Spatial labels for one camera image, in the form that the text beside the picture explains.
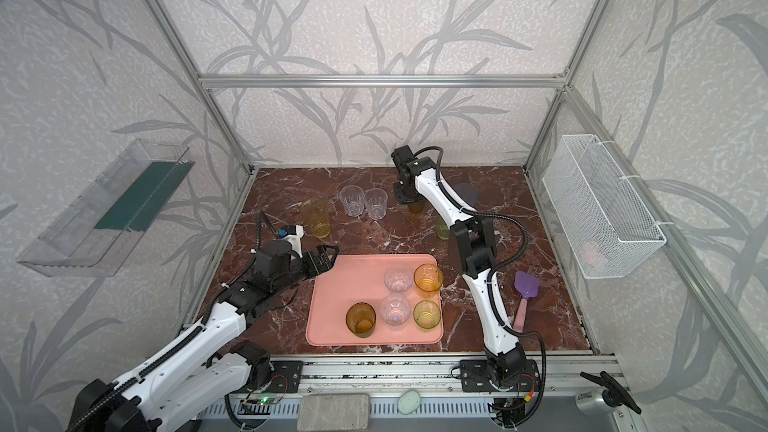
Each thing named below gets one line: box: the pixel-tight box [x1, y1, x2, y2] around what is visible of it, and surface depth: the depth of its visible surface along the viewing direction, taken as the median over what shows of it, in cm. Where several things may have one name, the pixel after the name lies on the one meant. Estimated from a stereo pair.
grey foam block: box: [297, 393, 371, 432], surface depth 68 cm
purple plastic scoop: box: [513, 270, 540, 333], surface depth 90 cm
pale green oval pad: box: [398, 389, 421, 415], surface depth 70 cm
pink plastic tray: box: [306, 254, 444, 346], surface depth 84 cm
